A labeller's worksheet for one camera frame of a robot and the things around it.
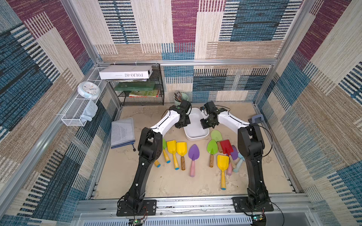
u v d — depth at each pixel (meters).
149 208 0.73
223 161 0.87
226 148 0.94
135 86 0.94
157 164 0.86
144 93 1.00
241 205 0.73
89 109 0.68
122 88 0.98
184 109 0.76
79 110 0.72
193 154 0.92
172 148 0.94
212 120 0.78
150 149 0.61
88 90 0.75
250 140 0.58
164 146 0.96
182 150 0.94
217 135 1.00
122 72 0.91
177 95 1.02
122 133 1.02
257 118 1.08
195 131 1.00
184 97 1.08
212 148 0.94
